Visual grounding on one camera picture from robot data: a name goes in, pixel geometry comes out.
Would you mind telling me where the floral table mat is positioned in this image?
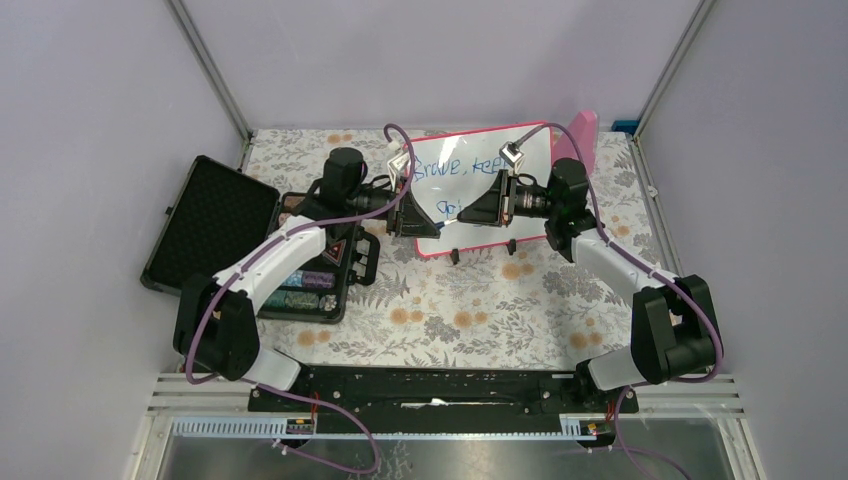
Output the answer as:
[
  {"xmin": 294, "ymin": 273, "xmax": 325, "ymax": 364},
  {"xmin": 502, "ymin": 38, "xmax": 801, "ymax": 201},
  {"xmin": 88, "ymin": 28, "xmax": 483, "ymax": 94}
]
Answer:
[{"xmin": 244, "ymin": 129, "xmax": 663, "ymax": 370}]

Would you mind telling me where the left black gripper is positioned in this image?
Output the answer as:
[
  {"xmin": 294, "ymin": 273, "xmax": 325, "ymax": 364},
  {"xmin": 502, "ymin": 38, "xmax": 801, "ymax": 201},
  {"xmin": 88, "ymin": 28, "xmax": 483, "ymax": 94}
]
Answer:
[{"xmin": 348, "ymin": 177, "xmax": 442, "ymax": 239}]

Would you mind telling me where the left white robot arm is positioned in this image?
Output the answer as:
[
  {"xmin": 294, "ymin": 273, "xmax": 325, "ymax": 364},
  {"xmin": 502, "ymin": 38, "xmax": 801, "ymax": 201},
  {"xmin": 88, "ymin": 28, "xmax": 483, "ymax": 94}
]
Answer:
[{"xmin": 174, "ymin": 142, "xmax": 440, "ymax": 411}]

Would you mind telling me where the pink eraser block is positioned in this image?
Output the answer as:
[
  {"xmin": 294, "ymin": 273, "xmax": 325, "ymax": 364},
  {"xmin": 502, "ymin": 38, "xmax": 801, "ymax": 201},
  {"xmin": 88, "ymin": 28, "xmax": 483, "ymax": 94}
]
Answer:
[{"xmin": 552, "ymin": 110, "xmax": 599, "ymax": 175}]

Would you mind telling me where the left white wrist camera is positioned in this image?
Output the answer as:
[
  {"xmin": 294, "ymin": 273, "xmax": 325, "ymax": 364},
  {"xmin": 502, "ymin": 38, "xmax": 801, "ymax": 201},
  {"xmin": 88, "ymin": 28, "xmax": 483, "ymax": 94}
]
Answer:
[{"xmin": 387, "ymin": 150, "xmax": 410, "ymax": 190}]

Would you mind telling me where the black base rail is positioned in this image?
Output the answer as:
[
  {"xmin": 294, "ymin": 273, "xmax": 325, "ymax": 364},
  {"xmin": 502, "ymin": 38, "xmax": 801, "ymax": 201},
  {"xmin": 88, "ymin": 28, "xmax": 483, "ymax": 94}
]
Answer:
[{"xmin": 248, "ymin": 365, "xmax": 639, "ymax": 435}]

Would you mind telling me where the open black case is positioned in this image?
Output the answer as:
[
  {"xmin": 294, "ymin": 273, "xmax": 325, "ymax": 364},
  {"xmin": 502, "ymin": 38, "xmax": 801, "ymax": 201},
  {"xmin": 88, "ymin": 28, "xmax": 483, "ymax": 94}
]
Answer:
[{"xmin": 140, "ymin": 155, "xmax": 380, "ymax": 324}]

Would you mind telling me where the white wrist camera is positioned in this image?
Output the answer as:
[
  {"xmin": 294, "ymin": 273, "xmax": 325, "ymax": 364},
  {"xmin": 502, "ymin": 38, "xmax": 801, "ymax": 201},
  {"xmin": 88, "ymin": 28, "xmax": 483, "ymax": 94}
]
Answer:
[
  {"xmin": 387, "ymin": 150, "xmax": 410, "ymax": 190},
  {"xmin": 499, "ymin": 142, "xmax": 525, "ymax": 172}
]

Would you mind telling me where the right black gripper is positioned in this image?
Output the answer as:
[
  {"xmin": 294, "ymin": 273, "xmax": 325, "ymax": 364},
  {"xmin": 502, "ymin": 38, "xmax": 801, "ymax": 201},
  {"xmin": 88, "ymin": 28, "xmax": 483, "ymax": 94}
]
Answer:
[{"xmin": 456, "ymin": 171, "xmax": 559, "ymax": 229}]

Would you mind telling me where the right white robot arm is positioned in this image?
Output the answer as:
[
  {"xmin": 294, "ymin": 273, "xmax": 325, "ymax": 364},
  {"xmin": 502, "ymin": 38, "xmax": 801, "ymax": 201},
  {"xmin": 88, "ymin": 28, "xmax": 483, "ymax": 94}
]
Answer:
[{"xmin": 457, "ymin": 158, "xmax": 724, "ymax": 412}]

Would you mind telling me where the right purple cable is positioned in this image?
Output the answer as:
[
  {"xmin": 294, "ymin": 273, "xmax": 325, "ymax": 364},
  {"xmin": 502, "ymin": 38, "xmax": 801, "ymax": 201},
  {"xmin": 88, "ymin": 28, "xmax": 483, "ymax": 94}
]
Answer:
[{"xmin": 513, "ymin": 123, "xmax": 725, "ymax": 480}]

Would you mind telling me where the pink framed whiteboard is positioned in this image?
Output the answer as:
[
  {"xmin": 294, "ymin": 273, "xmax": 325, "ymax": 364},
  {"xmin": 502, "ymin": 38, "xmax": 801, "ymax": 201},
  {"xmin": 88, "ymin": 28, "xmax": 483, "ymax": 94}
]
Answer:
[{"xmin": 411, "ymin": 123, "xmax": 544, "ymax": 258}]

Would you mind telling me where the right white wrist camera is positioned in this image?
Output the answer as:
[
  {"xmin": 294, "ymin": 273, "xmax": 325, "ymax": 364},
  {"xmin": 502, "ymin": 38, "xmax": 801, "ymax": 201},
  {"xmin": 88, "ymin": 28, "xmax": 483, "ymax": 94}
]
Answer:
[{"xmin": 499, "ymin": 142, "xmax": 525, "ymax": 172}]

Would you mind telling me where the blue corner object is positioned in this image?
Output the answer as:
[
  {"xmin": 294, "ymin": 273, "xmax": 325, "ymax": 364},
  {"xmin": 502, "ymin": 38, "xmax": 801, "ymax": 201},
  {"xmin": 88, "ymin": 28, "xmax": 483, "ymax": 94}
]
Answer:
[{"xmin": 610, "ymin": 120, "xmax": 640, "ymax": 135}]

